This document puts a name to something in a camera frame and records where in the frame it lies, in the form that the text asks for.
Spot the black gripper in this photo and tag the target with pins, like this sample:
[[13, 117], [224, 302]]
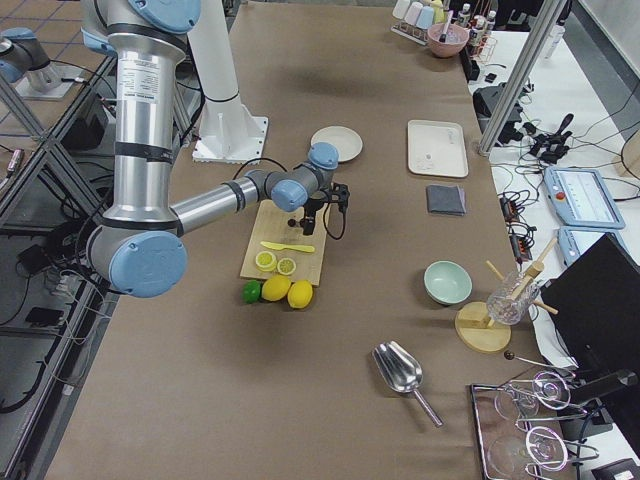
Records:
[[313, 205]]

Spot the dark red cherry pair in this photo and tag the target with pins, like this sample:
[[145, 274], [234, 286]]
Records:
[[295, 223]]

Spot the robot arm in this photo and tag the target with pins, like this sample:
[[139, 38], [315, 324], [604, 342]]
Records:
[[137, 247]]

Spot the cream rectangular tray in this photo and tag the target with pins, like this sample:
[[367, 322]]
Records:
[[436, 148]]

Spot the dark framed tray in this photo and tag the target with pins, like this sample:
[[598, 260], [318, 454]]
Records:
[[489, 426]]

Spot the yellow plastic knife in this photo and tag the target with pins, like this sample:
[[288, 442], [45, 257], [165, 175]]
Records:
[[292, 247]]

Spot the wooden cutting board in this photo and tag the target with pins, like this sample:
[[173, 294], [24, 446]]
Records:
[[271, 225]]

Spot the lemon half slice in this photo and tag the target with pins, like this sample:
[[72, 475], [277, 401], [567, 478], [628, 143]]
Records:
[[266, 261]]

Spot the whole yellow lemon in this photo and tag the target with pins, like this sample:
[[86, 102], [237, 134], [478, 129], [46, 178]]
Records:
[[275, 288], [300, 294]]

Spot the green lime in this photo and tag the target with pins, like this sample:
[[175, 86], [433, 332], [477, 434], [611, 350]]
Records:
[[251, 292]]

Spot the cream round plate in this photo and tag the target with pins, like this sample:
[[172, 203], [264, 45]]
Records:
[[348, 142]]

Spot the grey folded cloth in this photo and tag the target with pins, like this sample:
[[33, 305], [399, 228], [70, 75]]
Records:
[[446, 200]]

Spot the mint green bowl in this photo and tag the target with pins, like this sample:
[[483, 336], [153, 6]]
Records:
[[447, 283]]

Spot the metal scoop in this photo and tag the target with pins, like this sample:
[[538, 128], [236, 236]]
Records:
[[403, 374]]

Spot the wooden cup tree stand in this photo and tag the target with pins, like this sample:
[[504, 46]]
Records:
[[473, 323]]

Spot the clear glass mug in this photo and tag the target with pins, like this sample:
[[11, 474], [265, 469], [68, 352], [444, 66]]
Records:
[[508, 304]]

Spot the black stand device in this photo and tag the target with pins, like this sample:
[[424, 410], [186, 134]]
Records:
[[485, 102]]

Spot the white plastic cup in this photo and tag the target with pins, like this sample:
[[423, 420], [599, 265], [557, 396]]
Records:
[[400, 9]]

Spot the blue plastic cup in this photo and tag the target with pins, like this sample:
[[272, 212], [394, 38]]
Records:
[[425, 18]]

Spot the pink plastic cup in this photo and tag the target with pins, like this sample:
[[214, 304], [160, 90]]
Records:
[[413, 12]]

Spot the pink bowl with ice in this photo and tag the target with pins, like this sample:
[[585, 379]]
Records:
[[456, 39]]

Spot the black tipped metal muddler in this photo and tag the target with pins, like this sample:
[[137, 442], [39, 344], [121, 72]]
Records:
[[445, 27]]

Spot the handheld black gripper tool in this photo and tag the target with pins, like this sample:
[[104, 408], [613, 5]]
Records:
[[549, 147]]

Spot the upper wine glass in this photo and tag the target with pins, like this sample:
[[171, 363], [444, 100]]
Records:
[[522, 398]]

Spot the wine glass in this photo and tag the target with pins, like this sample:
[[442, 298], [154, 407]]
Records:
[[522, 398], [532, 456]]

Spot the black monitor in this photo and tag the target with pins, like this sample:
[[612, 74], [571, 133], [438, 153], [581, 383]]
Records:
[[597, 298]]

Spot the lower wine glass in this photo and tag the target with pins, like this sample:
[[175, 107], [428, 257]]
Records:
[[532, 456]]

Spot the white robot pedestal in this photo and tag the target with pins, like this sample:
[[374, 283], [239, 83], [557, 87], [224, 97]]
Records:
[[228, 132]]

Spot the white wire cup rack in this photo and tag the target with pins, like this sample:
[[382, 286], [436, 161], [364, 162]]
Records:
[[410, 32]]

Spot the aluminium frame post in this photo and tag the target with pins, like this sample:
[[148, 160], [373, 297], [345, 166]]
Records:
[[547, 18]]

